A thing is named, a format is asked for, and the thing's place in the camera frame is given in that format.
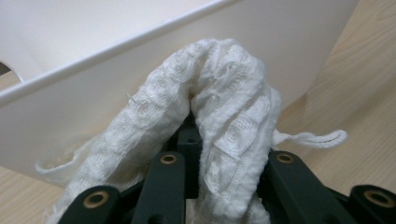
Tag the white textured cloth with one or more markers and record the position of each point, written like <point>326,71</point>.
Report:
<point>236,124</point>

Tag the white plastic bin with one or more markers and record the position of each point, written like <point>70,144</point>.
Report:
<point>93,102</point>

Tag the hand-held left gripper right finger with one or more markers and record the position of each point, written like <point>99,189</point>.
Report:
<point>264,183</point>

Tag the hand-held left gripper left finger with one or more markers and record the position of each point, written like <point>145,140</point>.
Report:
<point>188,155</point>

